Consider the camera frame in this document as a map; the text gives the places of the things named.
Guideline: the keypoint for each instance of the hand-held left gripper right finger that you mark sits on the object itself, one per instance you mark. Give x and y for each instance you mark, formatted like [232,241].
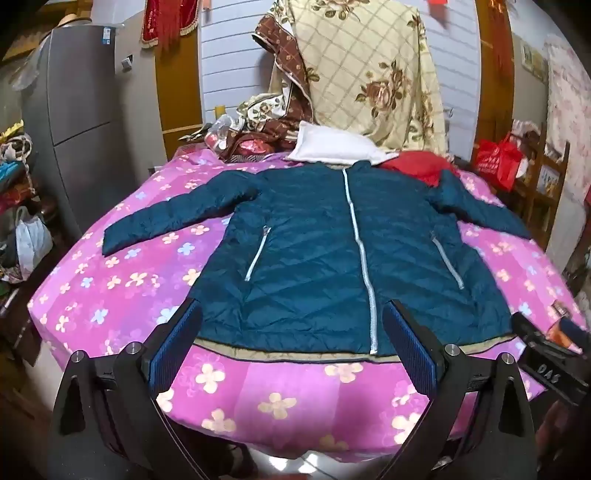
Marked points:
[406,341]

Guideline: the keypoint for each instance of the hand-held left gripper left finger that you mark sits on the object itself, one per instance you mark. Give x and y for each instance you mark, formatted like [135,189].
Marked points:
[178,337]

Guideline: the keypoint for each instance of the teal quilted jacket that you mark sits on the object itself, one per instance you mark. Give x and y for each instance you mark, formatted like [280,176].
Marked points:
[300,254]

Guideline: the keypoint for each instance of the pink floral bed sheet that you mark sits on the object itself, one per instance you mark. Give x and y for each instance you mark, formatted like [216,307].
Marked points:
[115,286]

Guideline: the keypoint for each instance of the white plastic bag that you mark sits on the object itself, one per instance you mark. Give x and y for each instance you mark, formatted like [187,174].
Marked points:
[32,240]

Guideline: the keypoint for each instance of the wooden chair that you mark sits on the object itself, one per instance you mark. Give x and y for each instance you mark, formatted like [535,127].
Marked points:
[540,184]

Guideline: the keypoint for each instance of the red shopping bag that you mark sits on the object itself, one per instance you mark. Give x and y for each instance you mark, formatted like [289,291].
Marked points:
[496,161]

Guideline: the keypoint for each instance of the white pillow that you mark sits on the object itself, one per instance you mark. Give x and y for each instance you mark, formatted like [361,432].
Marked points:
[332,145]

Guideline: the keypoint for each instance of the colourful cloth pile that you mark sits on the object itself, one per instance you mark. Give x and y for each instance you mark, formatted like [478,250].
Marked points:
[14,166]

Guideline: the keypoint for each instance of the wooden door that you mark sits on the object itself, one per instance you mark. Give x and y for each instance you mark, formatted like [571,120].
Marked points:
[178,92]

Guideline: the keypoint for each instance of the pink floral curtain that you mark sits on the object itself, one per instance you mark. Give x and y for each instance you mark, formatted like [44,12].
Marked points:
[570,115]

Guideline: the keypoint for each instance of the grey refrigerator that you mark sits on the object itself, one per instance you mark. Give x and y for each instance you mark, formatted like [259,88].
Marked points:
[83,92]

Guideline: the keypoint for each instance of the cream floral quilt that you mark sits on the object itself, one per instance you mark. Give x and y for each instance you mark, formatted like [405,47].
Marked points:
[360,69]

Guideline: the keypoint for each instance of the red tasselled hanging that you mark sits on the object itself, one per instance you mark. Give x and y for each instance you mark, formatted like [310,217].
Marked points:
[166,21]

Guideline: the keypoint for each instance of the framed wall picture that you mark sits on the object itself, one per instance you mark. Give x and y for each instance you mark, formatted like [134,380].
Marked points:
[533,60]

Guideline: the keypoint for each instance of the red paper wall decoration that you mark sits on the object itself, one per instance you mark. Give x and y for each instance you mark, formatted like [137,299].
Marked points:
[441,9]

